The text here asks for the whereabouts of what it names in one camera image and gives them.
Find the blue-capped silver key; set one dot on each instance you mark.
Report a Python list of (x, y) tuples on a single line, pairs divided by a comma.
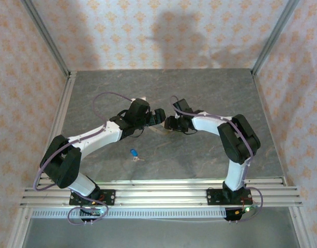
[(133, 152)]

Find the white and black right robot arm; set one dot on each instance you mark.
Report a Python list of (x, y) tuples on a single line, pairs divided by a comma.
[(207, 124)]

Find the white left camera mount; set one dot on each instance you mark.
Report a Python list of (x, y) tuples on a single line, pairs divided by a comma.
[(142, 98)]

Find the wide aluminium mounting rail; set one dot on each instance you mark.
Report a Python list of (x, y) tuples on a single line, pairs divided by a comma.
[(160, 196)]

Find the aluminium frame leg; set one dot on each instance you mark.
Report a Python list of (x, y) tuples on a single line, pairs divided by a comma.
[(301, 227)]

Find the narrow aluminium crossbar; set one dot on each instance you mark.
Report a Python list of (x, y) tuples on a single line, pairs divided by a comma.
[(160, 182)]

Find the aluminium side rail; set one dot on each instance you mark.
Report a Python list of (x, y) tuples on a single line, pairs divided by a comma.
[(266, 116), (62, 106)]

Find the aluminium corner post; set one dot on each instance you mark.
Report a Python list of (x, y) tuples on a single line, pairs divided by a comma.
[(48, 38), (274, 38)]

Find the black controller box with LED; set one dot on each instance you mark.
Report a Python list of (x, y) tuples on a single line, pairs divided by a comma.
[(93, 213), (233, 214)]

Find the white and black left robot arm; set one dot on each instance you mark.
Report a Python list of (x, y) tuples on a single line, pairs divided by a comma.
[(96, 137)]

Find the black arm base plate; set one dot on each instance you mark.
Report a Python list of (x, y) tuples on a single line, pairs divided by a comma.
[(109, 197), (212, 197)]

